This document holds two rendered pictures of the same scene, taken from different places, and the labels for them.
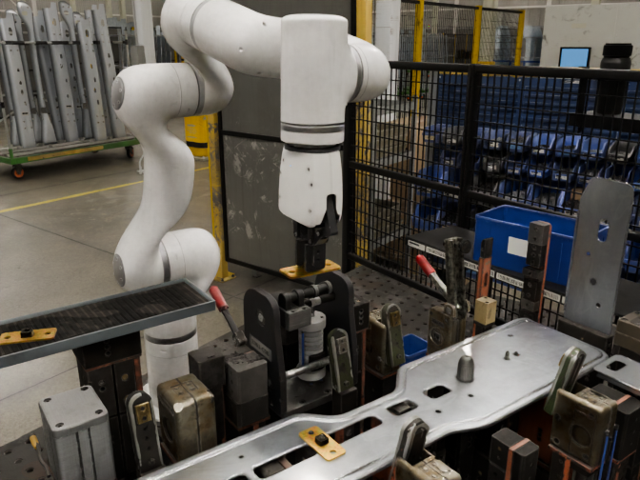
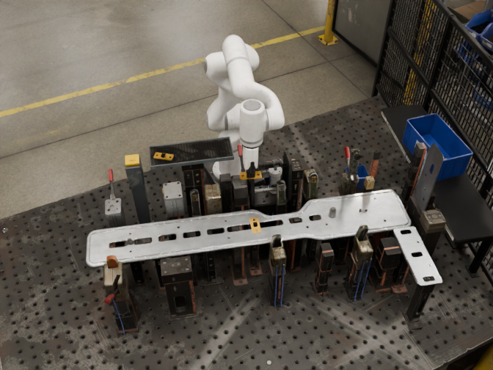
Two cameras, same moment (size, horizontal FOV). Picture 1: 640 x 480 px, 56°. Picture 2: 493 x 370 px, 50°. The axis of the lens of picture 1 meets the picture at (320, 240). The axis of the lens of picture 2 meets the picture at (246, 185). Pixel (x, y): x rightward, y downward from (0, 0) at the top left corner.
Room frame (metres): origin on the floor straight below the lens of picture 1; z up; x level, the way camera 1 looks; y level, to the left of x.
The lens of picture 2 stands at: (-0.52, -0.61, 2.75)
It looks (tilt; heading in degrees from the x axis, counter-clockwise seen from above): 46 degrees down; 26
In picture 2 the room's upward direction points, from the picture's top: straight up
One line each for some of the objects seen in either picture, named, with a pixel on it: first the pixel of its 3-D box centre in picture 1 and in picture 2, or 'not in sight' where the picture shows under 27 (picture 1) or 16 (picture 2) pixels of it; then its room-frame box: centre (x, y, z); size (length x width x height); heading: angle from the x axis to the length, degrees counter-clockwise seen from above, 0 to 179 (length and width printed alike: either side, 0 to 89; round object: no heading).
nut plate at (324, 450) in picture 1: (321, 440); (255, 224); (0.81, 0.00, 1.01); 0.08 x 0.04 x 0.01; 36
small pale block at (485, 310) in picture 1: (479, 371); (364, 205); (1.23, -0.37, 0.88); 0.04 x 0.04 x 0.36; 36
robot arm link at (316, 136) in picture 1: (311, 132); (251, 137); (0.80, 0.01, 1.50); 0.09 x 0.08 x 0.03; 32
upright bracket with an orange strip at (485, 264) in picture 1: (477, 338); (368, 191); (1.27, -0.37, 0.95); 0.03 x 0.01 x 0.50; 126
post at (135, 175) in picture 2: not in sight; (139, 196); (0.80, 0.59, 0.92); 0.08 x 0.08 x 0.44; 36
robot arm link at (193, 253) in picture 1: (180, 281); (235, 125); (1.27, 0.32, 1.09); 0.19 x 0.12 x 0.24; 127
